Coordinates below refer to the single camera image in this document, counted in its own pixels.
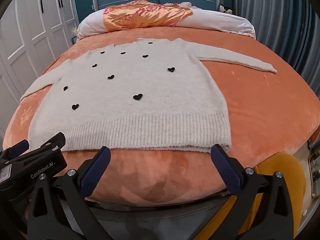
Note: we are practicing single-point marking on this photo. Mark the person's yellow pants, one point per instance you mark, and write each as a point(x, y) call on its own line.
point(292, 180)

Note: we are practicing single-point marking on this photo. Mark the grey-blue curtain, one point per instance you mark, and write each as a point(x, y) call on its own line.
point(277, 17)

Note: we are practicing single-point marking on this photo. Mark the white pillow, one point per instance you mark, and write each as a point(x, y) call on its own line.
point(215, 21)

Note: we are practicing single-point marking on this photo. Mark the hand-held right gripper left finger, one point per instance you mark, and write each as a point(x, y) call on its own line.
point(96, 171)

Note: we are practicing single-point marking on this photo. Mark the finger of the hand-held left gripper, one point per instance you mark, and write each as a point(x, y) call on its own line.
point(18, 147)
point(53, 140)

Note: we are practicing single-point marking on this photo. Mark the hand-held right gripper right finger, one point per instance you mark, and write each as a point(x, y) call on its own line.
point(225, 166)

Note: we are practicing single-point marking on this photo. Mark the white towel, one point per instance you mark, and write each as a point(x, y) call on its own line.
point(140, 100)

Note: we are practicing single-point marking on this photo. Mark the dark bedside object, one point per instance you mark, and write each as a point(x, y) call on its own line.
point(73, 40)

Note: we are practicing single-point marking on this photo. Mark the orange floral satin cloth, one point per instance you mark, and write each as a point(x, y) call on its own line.
point(140, 16)

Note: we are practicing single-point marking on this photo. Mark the orange plush blanket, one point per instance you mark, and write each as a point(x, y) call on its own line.
point(262, 105)

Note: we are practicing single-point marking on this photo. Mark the white wardrobe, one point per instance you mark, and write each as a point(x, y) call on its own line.
point(27, 30)

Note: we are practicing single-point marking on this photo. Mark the small plush toys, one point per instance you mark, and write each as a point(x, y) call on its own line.
point(225, 9)

